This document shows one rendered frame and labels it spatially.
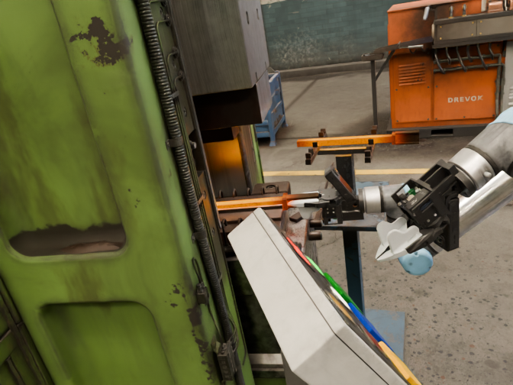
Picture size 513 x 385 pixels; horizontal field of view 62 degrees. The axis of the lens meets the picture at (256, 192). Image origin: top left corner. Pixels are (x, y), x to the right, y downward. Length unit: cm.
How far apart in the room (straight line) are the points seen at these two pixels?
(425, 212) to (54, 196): 73
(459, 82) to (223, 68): 380
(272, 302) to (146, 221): 35
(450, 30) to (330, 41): 463
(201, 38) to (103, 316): 68
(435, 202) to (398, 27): 379
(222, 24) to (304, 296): 61
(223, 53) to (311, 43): 790
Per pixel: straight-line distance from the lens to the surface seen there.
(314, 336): 51
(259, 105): 102
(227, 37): 95
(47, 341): 116
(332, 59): 880
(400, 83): 460
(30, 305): 111
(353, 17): 864
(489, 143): 86
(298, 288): 57
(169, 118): 82
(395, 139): 163
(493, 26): 440
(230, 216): 123
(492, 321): 236
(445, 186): 83
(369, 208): 120
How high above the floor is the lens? 153
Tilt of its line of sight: 24 degrees down
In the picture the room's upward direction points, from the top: 10 degrees counter-clockwise
